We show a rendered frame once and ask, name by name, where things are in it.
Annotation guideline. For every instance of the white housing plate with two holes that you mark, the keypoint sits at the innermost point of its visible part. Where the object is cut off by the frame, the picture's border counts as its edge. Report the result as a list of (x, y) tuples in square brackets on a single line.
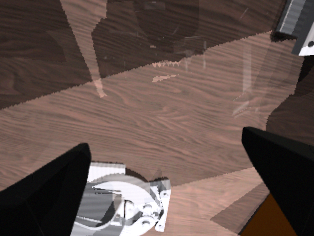
[(304, 45)]

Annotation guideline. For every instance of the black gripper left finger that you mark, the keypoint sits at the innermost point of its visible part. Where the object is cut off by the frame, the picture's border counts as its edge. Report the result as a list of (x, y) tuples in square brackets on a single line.
[(46, 202)]

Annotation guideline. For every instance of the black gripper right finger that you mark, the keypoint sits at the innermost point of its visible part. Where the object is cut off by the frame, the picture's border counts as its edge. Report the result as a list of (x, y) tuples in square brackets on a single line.
[(286, 166)]

